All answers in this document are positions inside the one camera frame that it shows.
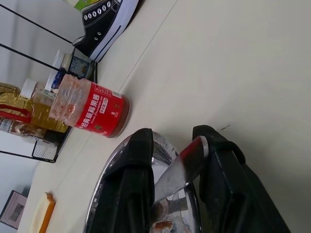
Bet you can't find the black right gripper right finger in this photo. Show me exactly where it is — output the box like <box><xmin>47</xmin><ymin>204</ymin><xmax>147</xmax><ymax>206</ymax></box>
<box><xmin>191</xmin><ymin>125</ymin><xmax>292</xmax><ymax>233</ymax></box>

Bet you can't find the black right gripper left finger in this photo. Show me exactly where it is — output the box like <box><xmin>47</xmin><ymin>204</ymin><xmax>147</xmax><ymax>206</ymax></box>
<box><xmin>89</xmin><ymin>128</ymin><xmax>156</xmax><ymax>233</ymax></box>

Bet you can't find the kitchen knife with red handle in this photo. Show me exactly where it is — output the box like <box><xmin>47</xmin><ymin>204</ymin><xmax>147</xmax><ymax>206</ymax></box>
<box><xmin>153</xmin><ymin>135</ymin><xmax>209</xmax><ymax>203</ymax></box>

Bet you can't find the bread piece with jam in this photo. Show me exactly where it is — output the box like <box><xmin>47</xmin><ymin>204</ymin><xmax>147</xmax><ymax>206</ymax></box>
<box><xmin>151</xmin><ymin>202</ymin><xmax>175</xmax><ymax>233</ymax></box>

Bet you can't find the bread slice with brown crust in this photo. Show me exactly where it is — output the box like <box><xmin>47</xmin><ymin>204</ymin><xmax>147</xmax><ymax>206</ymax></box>
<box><xmin>29</xmin><ymin>191</ymin><xmax>56</xmax><ymax>233</ymax></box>

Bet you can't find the red-labelled strawberry jam jar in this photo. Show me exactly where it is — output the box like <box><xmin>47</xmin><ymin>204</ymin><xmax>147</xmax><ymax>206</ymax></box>
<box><xmin>48</xmin><ymin>74</ymin><xmax>131</xmax><ymax>139</ymax></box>

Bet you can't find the stainless steel plate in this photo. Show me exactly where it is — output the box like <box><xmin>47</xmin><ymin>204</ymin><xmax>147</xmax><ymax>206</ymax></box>
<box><xmin>84</xmin><ymin>132</ymin><xmax>202</xmax><ymax>233</ymax></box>

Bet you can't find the dark framed picture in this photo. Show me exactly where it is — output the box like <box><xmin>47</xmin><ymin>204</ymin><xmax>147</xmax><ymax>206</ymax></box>
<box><xmin>0</xmin><ymin>190</ymin><xmax>29</xmax><ymax>231</ymax></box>

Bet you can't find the clear jar with brown contents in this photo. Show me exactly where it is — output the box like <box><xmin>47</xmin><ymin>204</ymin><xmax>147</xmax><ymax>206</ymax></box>
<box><xmin>0</xmin><ymin>117</ymin><xmax>47</xmax><ymax>141</ymax></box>

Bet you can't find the blue and white small container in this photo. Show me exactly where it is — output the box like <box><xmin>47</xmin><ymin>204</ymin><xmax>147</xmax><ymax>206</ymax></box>
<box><xmin>44</xmin><ymin>69</ymin><xmax>66</xmax><ymax>91</ymax></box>

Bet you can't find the white tape roll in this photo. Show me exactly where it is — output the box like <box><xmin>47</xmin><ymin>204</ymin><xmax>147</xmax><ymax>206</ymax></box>
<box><xmin>52</xmin><ymin>50</ymin><xmax>74</xmax><ymax>71</ymax></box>

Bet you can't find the black and white sneaker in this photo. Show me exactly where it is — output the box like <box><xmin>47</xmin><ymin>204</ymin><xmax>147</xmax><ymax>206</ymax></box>
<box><xmin>72</xmin><ymin>0</ymin><xmax>141</xmax><ymax>63</ymax></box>

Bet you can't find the green and white box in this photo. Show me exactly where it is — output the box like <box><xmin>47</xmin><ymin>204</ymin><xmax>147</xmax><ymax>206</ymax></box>
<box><xmin>63</xmin><ymin>0</ymin><xmax>98</xmax><ymax>12</ymax></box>

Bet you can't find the yellow oil bottle red handle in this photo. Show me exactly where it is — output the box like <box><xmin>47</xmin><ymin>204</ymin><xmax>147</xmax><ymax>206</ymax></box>
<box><xmin>0</xmin><ymin>82</ymin><xmax>70</xmax><ymax>133</ymax></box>

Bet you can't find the black wire mesh rack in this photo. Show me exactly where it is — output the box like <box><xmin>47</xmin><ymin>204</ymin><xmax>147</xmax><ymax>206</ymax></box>
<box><xmin>0</xmin><ymin>4</ymin><xmax>99</xmax><ymax>164</ymax></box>

